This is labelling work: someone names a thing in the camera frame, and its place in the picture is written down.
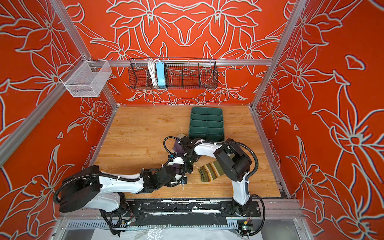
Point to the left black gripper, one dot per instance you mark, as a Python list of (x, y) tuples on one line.
[(170, 184)]

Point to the purple sock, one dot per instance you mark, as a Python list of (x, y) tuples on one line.
[(180, 145)]

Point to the green striped sock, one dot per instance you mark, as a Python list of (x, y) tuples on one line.
[(223, 165)]

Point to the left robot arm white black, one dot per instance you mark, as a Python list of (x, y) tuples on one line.
[(94, 189)]

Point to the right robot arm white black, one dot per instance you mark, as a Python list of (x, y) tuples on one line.
[(234, 160)]

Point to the green divided plastic tray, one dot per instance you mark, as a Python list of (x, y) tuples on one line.
[(207, 123)]

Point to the light blue box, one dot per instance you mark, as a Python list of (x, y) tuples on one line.
[(160, 67)]

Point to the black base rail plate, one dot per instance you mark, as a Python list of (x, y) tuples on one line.
[(204, 213)]

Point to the black wire wall basket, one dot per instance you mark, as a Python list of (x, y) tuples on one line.
[(180, 73)]

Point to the white slotted cable duct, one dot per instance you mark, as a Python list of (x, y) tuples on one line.
[(100, 224)]

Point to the clear mesh wall basket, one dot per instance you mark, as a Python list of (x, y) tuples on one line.
[(86, 79)]

